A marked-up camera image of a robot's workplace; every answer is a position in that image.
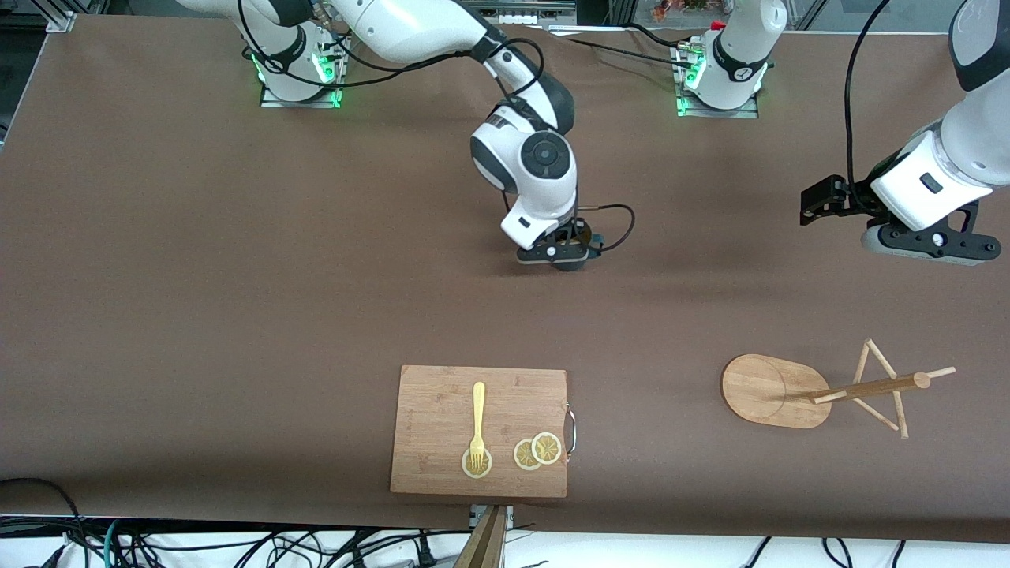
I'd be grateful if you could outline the wooden cup rack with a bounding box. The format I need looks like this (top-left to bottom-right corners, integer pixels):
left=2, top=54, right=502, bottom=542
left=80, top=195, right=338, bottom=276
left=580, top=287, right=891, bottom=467
left=721, top=339, right=956, bottom=440

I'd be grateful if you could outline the yellow plastic fork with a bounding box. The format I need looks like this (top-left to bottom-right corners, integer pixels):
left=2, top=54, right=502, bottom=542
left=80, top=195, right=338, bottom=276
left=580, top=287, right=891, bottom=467
left=469, top=382, right=487, bottom=471

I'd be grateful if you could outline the grey power strip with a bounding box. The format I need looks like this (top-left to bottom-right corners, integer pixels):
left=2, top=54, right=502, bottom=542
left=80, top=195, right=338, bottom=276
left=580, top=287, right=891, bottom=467
left=462, top=0, right=577, bottom=24

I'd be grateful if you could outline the bamboo cutting board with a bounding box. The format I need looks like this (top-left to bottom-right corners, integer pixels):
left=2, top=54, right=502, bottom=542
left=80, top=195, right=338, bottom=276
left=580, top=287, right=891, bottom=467
left=390, top=364, right=578, bottom=499

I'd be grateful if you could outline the wooden beam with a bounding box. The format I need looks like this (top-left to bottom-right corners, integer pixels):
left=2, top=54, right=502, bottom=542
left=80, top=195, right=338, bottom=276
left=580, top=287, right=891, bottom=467
left=454, top=505, right=507, bottom=568

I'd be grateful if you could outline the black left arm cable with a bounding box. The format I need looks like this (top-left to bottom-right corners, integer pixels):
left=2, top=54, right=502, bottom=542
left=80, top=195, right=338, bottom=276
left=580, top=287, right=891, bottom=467
left=844, top=0, right=892, bottom=190

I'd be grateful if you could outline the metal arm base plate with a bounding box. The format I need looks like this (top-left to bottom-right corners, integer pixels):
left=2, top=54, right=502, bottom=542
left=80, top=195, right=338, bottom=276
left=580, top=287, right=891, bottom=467
left=260, top=35, right=342, bottom=109
left=676, top=43, right=760, bottom=119

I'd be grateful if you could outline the black base cable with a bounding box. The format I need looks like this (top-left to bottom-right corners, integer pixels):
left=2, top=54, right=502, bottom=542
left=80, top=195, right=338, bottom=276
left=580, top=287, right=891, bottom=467
left=544, top=22, right=695, bottom=68

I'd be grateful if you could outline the metal clamp bracket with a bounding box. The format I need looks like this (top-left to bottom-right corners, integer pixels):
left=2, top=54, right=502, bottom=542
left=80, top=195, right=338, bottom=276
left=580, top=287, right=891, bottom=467
left=469, top=505, right=514, bottom=531

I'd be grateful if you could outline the aluminium frame bracket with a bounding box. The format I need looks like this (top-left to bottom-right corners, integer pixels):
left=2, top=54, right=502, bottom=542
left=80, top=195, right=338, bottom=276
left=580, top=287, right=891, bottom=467
left=32, top=0, right=77, bottom=32

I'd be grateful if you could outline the black looped cable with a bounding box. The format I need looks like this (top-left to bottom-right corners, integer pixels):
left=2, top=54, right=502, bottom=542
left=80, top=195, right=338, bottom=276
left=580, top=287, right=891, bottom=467
left=0, top=477, right=84, bottom=568

